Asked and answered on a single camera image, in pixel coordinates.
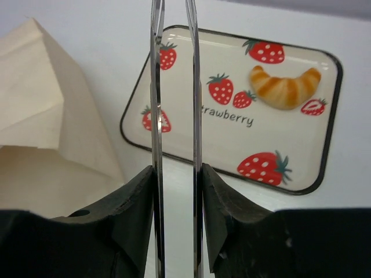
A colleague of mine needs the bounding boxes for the strawberry print tray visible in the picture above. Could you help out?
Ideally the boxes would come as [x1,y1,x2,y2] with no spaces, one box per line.
[119,24,344,196]

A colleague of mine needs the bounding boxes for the fake croissant bread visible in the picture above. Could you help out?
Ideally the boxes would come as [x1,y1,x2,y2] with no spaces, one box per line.
[249,65,322,110]

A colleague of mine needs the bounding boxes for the metal tongs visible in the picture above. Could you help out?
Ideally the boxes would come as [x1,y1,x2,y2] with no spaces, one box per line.
[150,1,203,278]

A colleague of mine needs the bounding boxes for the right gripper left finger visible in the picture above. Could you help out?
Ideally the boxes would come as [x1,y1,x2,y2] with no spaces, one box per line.
[49,166,154,277]

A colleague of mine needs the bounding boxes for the beige paper bag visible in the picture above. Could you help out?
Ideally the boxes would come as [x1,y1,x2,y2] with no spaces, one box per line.
[1,19,124,218]

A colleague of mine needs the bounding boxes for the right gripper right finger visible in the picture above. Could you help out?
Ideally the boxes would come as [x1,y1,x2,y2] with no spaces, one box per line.
[202,163,274,277]

